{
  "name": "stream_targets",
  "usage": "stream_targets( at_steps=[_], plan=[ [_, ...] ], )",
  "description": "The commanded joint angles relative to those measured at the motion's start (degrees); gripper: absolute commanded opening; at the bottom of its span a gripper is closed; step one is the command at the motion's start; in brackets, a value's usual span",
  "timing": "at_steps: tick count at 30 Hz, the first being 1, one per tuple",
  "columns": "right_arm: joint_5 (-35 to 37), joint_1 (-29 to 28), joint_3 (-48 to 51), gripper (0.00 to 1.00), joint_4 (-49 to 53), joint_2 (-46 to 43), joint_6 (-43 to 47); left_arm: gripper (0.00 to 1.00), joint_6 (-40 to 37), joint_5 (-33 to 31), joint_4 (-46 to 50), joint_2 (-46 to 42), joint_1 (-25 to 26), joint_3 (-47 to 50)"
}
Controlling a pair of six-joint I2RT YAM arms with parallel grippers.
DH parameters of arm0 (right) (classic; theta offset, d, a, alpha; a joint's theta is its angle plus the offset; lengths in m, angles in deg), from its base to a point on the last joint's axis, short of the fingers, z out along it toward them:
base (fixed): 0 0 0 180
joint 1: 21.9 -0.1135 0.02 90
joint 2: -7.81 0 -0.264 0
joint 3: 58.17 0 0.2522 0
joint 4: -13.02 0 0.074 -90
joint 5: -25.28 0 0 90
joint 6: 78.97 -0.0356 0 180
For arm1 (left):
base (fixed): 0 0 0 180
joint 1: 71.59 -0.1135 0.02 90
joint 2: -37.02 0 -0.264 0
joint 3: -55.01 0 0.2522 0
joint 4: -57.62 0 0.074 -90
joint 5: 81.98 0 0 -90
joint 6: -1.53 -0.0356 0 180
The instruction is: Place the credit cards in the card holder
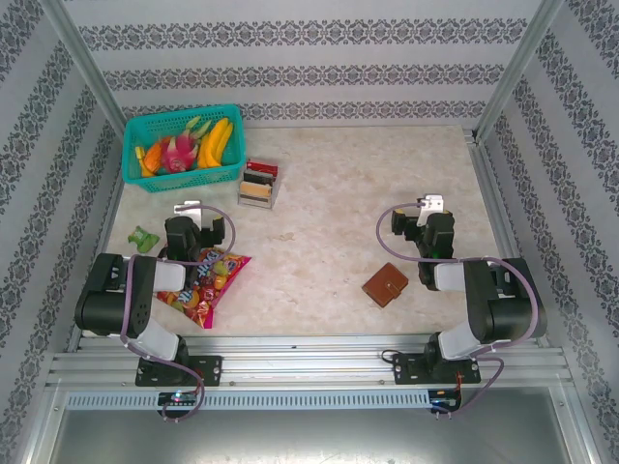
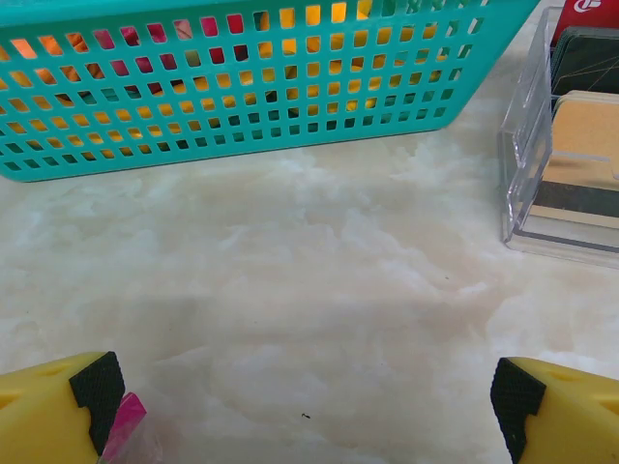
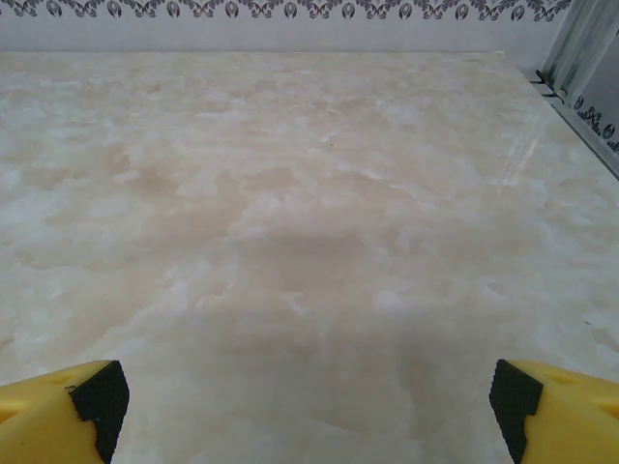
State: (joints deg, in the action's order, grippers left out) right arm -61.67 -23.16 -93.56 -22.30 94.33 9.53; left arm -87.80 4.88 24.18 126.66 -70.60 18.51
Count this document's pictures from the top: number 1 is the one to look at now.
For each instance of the clear acrylic card stand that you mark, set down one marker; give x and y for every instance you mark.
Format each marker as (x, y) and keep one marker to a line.
(256, 203)

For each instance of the tan credit card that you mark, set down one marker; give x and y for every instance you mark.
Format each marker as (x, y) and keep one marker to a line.
(256, 192)

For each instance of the brown leather card holder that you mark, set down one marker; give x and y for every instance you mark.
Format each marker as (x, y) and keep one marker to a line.
(384, 287)

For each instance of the red credit card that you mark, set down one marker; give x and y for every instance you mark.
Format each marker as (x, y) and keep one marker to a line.
(263, 166)

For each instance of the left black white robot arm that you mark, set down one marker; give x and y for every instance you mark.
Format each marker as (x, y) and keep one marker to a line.
(111, 299)

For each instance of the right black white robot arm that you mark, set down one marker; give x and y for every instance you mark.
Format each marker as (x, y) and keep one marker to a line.
(503, 309)

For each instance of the green crumpled wrapper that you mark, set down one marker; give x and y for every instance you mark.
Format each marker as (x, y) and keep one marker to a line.
(142, 239)

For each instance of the colourful candy bag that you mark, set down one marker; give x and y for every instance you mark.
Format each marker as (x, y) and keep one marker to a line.
(217, 280)

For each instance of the teal plastic basket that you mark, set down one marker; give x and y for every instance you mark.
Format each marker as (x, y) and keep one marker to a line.
(193, 181)

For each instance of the pink dragon fruit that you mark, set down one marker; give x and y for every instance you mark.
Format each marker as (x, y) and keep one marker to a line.
(176, 154)

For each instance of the yellow banana bunch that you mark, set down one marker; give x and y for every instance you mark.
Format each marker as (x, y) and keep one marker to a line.
(215, 142)

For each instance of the orange fruit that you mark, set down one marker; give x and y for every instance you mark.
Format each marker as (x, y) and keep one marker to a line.
(152, 157)

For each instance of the small yellow fruit piece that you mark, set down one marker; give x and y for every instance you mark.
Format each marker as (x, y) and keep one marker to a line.
(139, 153)

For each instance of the left small circuit board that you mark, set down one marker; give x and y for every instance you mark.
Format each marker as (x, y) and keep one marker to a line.
(176, 397)

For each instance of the small circuit board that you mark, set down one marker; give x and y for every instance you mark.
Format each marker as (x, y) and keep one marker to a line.
(176, 397)
(445, 400)

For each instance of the right small circuit board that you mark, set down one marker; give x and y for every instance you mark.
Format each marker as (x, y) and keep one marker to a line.
(445, 400)

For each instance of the grey metal sheet panel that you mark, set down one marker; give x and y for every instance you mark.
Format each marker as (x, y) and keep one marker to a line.
(309, 435)

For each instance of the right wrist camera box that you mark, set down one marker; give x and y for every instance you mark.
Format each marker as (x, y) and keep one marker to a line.
(433, 202)

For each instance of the aluminium side rail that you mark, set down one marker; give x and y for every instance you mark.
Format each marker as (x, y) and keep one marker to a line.
(486, 179)
(102, 217)

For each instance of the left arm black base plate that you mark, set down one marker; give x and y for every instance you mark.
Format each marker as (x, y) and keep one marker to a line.
(208, 369)

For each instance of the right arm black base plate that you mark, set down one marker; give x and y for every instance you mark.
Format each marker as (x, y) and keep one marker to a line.
(406, 369)

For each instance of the aluminium rail frame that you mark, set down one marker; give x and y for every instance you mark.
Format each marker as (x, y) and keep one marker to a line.
(309, 360)

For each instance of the aluminium corner post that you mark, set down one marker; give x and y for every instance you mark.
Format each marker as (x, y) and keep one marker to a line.
(522, 63)
(82, 63)

